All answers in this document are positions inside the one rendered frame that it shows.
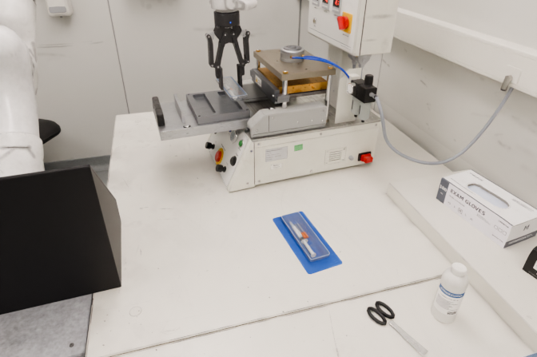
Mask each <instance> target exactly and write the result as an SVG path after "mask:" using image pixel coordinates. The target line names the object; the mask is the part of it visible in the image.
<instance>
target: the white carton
mask: <svg viewBox="0 0 537 357"><path fill-rule="evenodd" d="M436 199H437V200H439V201H440V202H441V203H443V204H445V205H446V206H447V207H449V208H450V209H451V210H452V211H453V212H455V213H456V214H458V215H459V216H461V217H462V218H463V219H465V220H466V221H467V222H468V223H469V224H471V225H472V226H474V227H475V228H477V229H478V230H479V231H481V232H482V233H483V234H484V235H485V236H487V237H488V238H490V239H491V240H493V241H494V242H495V243H497V244H498V245H499V246H500V247H501V248H506V247H509V246H511V245H513V244H517V243H519V242H521V241H524V240H527V239H529V238H532V237H533V236H535V235H536V233H537V208H534V207H533V206H531V205H530V204H528V203H527V202H525V201H523V200H521V199H519V198H518V197H517V196H515V195H513V194H511V193H510V192H508V191H507V190H505V189H504V188H501V187H500V186H498V185H497V184H495V183H493V182H492V181H490V180H488V179H487V178H485V177H483V176H481V175H480V174H478V173H477V172H475V171H474V170H472V169H471V170H467V171H465V172H461V173H457V174H453V175H450V176H447V177H442V178H441V182H440V186H439V189H438V192H437V195H436Z"/></svg>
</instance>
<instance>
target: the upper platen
mask: <svg viewBox="0 0 537 357"><path fill-rule="evenodd" d="M258 70H259V71H260V72H261V73H262V74H263V75H264V76H265V77H266V78H267V79H268V80H270V81H271V82H272V83H273V84H274V85H275V86H276V87H277V88H278V89H279V90H280V93H282V80H280V79H279V78H278V77H277V76H276V75H274V74H273V73H272V72H271V71H270V70H269V69H267V68H266V67H263V68H258ZM326 84H327V81H326V80H325V79H324V78H322V77H309V78H302V79H295V80H288V92H287V93H288V94H289V98H291V97H303V96H309V95H316V94H322V93H326Z"/></svg>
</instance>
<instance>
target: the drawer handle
mask: <svg viewBox="0 0 537 357"><path fill-rule="evenodd" d="M152 101H153V108H154V110H155V113H156V116H157V123H158V126H165V119H164V114H163V112H162V108H161V104H160V102H159V99H158V97H152Z"/></svg>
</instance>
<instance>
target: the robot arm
mask: <svg viewBox="0 0 537 357"><path fill-rule="evenodd" d="M35 2H36V0H0V177H7V176H13V175H18V174H24V173H35V172H41V171H45V167H44V162H43V159H44V151H43V144H42V140H41V139H40V138H39V125H38V105H37V100H36V94H37V90H38V54H37V43H36V33H35V30H36V6H37V5H36V3H35ZM209 4H211V8H212V9H214V10H215V11H213V14H214V25H215V27H214V30H213V32H211V33H209V34H208V33H206V34H205V37H206V39H207V41H208V56H209V65H210V67H212V68H215V76H216V78H217V79H219V88H220V89H221V90H223V89H224V86H223V69H222V68H221V59H222V54H223V50H224V47H225V44H227V43H232V44H233V47H234V49H235V52H236V55H237V59H238V61H239V64H237V82H238V84H239V86H240V87H243V84H242V76H243V75H245V64H247V63H250V56H249V35H250V32H249V31H248V30H242V29H241V26H240V11H239V10H251V9H252V8H255V7H257V0H209ZM240 34H241V36H242V37H243V49H244V59H243V57H242V54H241V50H240V47H239V43H238V40H237V39H238V37H239V36H240ZM215 35H216V37H217V38H218V39H219V41H218V47H217V56H216V60H215V63H214V56H213V39H214V36H215Z"/></svg>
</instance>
